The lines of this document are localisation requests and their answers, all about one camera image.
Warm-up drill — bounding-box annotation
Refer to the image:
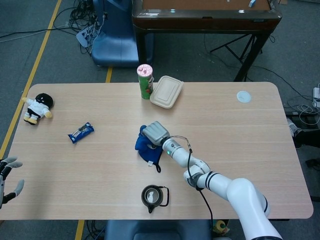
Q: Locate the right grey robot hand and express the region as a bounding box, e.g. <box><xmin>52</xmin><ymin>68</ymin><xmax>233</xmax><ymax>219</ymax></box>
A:
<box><xmin>142</xmin><ymin>120</ymin><xmax>172</xmax><ymax>147</ymax></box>

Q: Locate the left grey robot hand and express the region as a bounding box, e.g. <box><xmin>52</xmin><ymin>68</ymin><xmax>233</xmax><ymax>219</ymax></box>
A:
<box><xmin>0</xmin><ymin>156</ymin><xmax>26</xmax><ymax>209</ymax></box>

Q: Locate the blue cloth with black trim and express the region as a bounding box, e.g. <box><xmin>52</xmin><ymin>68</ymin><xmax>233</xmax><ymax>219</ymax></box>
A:
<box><xmin>135</xmin><ymin>124</ymin><xmax>164</xmax><ymax>174</ymax></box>

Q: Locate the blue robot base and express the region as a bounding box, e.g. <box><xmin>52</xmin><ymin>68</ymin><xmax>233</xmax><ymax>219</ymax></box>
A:
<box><xmin>90</xmin><ymin>0</ymin><xmax>155</xmax><ymax>69</ymax></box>

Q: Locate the beige lidded takeout container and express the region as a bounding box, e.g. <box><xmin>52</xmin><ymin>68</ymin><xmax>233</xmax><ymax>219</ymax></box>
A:
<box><xmin>149</xmin><ymin>75</ymin><xmax>185</xmax><ymax>110</ymax></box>

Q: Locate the green Pringles can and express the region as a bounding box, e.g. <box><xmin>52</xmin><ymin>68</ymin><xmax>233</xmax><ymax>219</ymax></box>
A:
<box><xmin>136</xmin><ymin>63</ymin><xmax>154</xmax><ymax>101</ymax></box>

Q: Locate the blue Oreo cookie pack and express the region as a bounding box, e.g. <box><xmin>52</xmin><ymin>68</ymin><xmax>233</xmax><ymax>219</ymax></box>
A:
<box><xmin>67</xmin><ymin>121</ymin><xmax>96</xmax><ymax>145</ymax></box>

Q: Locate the black-headed plush doll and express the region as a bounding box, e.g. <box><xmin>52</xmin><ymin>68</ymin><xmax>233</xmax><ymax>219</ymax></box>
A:
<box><xmin>21</xmin><ymin>92</ymin><xmax>55</xmax><ymax>126</ymax></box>

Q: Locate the white table grommet cap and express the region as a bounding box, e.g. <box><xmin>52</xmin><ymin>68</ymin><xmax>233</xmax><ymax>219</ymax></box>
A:
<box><xmin>236</xmin><ymin>90</ymin><xmax>252</xmax><ymax>103</ymax></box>

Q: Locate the blue robot chassis seat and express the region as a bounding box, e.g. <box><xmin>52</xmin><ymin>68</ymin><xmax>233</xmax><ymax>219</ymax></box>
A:
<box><xmin>103</xmin><ymin>219</ymin><xmax>213</xmax><ymax>240</ymax></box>

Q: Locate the yellow tape roll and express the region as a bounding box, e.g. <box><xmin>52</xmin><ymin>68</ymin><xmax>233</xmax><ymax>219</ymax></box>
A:
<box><xmin>213</xmin><ymin>219</ymin><xmax>232</xmax><ymax>236</ymax></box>

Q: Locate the black tripod stand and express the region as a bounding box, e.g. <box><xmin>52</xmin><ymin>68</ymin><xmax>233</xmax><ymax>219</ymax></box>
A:
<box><xmin>209</xmin><ymin>33</ymin><xmax>264</xmax><ymax>64</ymax></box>

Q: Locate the dark wooden mahjong table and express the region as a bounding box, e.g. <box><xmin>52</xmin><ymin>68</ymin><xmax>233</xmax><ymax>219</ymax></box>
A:
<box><xmin>131</xmin><ymin>0</ymin><xmax>282</xmax><ymax>84</ymax></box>

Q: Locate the grey shoe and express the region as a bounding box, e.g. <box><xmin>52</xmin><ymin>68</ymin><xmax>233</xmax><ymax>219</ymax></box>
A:
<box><xmin>286</xmin><ymin>117</ymin><xmax>302</xmax><ymax>137</ymax></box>

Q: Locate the white power strip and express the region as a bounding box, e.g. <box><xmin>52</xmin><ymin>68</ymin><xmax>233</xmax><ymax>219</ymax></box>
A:
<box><xmin>312</xmin><ymin>83</ymin><xmax>320</xmax><ymax>109</ymax></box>

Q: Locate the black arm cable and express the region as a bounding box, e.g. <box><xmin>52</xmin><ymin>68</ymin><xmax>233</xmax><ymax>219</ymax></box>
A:
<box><xmin>171</xmin><ymin>134</ymin><xmax>216</xmax><ymax>226</ymax></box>

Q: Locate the black teapot with handle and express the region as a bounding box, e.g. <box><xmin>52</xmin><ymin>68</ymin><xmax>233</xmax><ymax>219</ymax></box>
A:
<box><xmin>140</xmin><ymin>184</ymin><xmax>171</xmax><ymax>214</ymax></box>

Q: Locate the black floor cable tangle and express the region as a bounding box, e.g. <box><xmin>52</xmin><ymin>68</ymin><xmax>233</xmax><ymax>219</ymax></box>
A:
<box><xmin>67</xmin><ymin>0</ymin><xmax>106</xmax><ymax>55</ymax></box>

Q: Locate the white cable coil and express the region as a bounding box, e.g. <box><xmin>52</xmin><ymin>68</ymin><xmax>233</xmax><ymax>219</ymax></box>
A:
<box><xmin>287</xmin><ymin>94</ymin><xmax>319</xmax><ymax>126</ymax></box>

